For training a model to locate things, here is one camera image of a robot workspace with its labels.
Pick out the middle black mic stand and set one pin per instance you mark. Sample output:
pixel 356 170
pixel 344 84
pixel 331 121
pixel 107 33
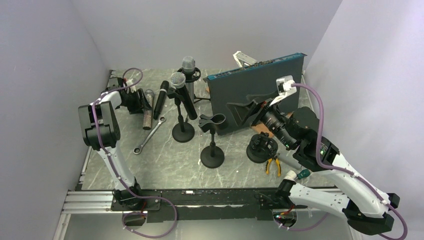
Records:
pixel 212 156

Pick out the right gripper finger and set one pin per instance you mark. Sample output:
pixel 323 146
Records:
pixel 260 98
pixel 241 112

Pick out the black mic stand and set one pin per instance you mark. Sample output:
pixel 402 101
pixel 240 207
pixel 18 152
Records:
pixel 212 156
pixel 183 131

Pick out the grey cylinder tube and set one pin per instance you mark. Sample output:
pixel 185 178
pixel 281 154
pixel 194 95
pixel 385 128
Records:
pixel 290 161

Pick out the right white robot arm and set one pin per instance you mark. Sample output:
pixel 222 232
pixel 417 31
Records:
pixel 364 207

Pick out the green handled screwdriver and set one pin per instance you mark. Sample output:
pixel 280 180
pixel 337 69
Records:
pixel 298 174

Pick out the brown cardboard piece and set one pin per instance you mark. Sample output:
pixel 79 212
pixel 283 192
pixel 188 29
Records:
pixel 260 127

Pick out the black microphone on stand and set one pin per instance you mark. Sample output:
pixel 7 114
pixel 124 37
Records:
pixel 178 81

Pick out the white bracket behind chassis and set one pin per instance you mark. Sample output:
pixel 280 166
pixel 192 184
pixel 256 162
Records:
pixel 243 60

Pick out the black wireless microphone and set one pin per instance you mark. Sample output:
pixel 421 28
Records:
pixel 164 87

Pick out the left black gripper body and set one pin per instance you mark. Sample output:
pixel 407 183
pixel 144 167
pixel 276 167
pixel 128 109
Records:
pixel 133 103

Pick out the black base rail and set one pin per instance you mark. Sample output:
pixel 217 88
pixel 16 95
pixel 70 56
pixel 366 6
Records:
pixel 211 204

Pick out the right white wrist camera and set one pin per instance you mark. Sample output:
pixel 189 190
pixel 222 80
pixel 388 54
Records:
pixel 284 89

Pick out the dark blue server chassis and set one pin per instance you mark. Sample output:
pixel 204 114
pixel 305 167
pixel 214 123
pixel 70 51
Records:
pixel 233 86

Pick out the left black mic stand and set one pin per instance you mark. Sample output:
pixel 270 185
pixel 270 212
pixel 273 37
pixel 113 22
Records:
pixel 183 131

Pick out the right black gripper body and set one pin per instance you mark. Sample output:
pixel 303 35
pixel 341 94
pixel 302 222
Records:
pixel 262 108

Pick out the shock mount mic stand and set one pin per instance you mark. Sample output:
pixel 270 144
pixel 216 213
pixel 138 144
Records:
pixel 261 148

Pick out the glitter handle microphone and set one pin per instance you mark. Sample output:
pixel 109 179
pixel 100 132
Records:
pixel 148 111

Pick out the silver ratchet wrench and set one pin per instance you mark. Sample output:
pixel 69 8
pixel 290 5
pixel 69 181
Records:
pixel 139 148

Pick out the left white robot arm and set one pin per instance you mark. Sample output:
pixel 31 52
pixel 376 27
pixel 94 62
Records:
pixel 100 131

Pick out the grey microphone on stand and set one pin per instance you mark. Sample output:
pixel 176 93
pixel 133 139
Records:
pixel 189 70

